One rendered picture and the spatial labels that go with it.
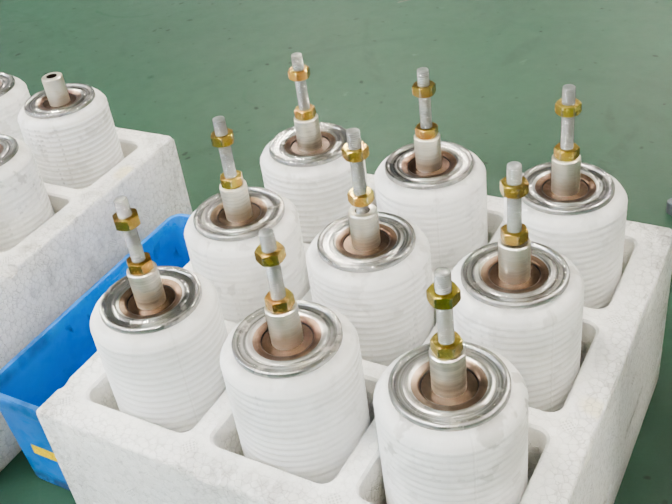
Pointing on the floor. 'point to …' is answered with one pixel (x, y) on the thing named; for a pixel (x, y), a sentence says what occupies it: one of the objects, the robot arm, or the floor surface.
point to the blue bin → (69, 353)
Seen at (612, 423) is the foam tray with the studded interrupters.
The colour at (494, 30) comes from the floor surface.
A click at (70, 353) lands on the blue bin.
